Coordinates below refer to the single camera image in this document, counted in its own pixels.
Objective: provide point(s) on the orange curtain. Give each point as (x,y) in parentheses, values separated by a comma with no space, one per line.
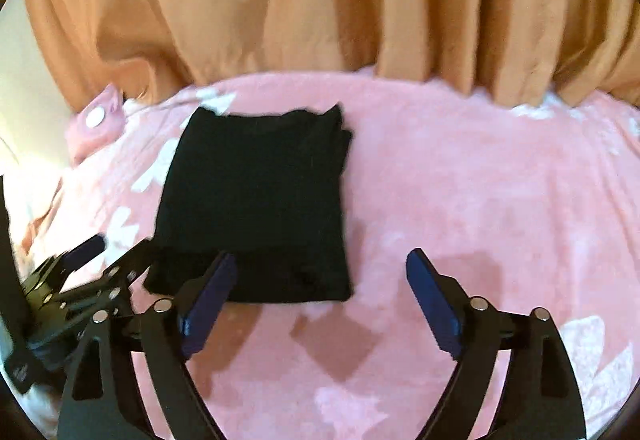
(516,49)

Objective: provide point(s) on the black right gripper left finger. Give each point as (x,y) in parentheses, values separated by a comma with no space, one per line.
(101,397)

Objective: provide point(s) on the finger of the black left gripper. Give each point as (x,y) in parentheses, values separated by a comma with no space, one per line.
(112,290)
(53,272)

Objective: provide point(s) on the black garment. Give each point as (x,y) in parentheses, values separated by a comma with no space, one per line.
(267,190)

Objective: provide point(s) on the pink fleece blanket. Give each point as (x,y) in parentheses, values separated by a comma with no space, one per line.
(527,207)

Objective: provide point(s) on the pink pillow with button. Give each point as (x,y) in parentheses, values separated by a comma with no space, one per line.
(99,124)

